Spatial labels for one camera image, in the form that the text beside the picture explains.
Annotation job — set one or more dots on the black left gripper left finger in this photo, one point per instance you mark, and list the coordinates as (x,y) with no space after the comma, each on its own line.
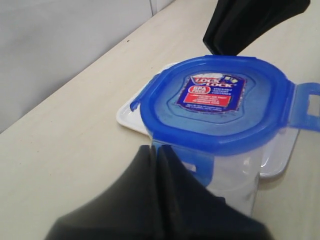
(128,210)

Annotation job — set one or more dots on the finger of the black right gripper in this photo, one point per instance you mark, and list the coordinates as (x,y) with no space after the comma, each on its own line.
(235,24)

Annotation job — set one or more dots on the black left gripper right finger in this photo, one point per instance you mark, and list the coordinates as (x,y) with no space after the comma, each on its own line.
(190,212)

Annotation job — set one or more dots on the clear plastic tall container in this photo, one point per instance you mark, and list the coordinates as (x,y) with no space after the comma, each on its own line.
(229,167)

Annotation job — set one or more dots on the blue plastic container lid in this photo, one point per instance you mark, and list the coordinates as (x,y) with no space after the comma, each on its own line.
(215,110)

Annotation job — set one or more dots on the white plastic tray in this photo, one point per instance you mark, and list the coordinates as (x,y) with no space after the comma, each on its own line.
(140,110)

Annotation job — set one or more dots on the white backdrop curtain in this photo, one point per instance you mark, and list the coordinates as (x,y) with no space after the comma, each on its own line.
(46,43)

